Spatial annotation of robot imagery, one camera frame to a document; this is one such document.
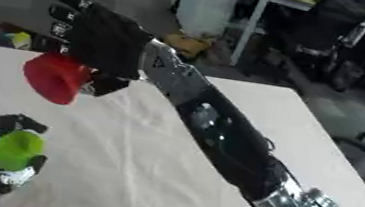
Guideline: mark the dark bag with colourful items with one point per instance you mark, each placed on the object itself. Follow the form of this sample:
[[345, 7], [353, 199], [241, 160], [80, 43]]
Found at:
[[12, 37]]

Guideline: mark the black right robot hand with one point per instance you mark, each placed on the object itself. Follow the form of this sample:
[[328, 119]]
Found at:
[[106, 41]]

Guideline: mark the yellow-brown bag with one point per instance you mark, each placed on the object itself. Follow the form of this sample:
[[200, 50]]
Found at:
[[187, 45]]

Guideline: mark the white table with legs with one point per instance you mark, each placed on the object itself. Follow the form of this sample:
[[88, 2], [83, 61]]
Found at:
[[276, 0]]

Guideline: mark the red plastic cup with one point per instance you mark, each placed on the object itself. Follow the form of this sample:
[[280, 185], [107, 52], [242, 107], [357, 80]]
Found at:
[[54, 77]]

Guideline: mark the white trash bin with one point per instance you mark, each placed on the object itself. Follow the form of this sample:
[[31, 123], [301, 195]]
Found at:
[[207, 6]]

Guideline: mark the green plastic cup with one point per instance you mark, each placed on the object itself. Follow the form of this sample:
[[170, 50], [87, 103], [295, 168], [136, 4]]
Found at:
[[18, 149]]

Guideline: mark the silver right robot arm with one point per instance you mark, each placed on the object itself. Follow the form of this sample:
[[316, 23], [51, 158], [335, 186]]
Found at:
[[234, 139]]

